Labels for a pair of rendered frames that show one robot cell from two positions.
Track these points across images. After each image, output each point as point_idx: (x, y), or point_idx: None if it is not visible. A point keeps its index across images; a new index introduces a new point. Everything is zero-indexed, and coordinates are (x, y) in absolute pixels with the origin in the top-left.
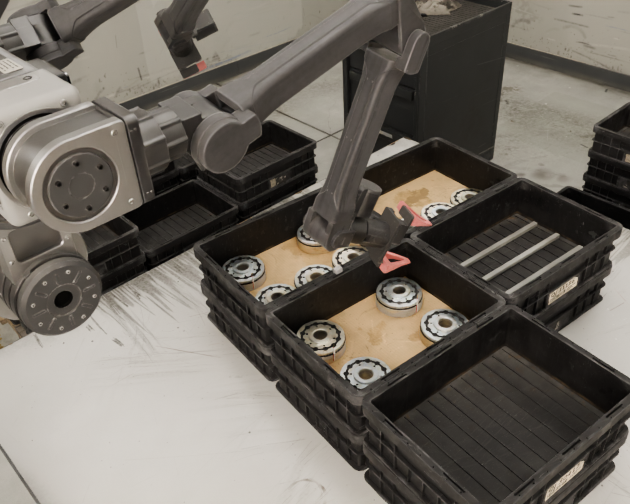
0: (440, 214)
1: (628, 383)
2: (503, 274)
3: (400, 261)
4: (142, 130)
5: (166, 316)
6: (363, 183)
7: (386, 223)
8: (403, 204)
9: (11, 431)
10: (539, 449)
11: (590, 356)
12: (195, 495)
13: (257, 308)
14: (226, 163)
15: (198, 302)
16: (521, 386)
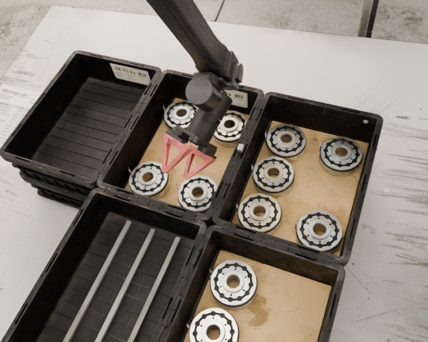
0: (191, 273)
1: (7, 153)
2: (124, 279)
3: (187, 165)
4: None
5: (397, 153)
6: (202, 85)
7: (191, 130)
8: (183, 144)
9: (384, 45)
10: (69, 134)
11: (30, 162)
12: (255, 71)
13: (272, 91)
14: None
15: (389, 178)
16: (86, 169)
